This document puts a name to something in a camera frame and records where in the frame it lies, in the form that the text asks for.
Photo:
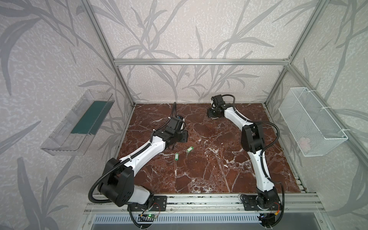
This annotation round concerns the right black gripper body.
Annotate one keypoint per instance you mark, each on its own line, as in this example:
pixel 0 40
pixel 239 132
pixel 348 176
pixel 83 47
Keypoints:
pixel 212 113

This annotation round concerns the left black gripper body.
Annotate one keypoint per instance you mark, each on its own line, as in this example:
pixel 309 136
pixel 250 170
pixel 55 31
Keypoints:
pixel 178 137

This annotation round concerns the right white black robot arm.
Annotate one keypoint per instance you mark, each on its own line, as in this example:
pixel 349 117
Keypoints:
pixel 253 142

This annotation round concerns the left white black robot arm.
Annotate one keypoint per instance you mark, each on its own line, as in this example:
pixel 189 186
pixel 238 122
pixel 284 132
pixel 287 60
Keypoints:
pixel 116 185

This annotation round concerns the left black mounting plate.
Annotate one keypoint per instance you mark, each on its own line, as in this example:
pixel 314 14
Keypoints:
pixel 154 203

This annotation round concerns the black mounting plate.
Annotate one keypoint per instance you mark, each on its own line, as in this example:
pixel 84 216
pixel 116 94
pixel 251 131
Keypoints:
pixel 154 203
pixel 248 202

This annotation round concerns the green led circuit board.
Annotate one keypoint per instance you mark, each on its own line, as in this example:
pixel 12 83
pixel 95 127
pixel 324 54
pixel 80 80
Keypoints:
pixel 151 217

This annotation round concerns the pink object in basket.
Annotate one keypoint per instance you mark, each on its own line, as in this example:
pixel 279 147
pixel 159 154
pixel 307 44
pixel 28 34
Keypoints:
pixel 304 144

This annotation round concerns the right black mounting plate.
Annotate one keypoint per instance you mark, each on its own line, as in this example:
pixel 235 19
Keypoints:
pixel 248 202

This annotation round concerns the aluminium frame crossbar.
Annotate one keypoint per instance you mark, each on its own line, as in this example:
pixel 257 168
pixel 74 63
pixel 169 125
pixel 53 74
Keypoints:
pixel 155 61

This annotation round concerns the white wire mesh basket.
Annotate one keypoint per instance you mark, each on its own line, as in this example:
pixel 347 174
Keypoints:
pixel 306 117

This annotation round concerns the clear plastic wall tray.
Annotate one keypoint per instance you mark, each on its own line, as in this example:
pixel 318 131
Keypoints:
pixel 75 133

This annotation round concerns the slotted grey cable duct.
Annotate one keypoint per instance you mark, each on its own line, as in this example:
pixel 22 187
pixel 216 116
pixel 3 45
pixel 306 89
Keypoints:
pixel 181 218

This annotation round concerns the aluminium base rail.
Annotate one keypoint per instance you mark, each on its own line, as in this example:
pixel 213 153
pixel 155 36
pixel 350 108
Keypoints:
pixel 215 203

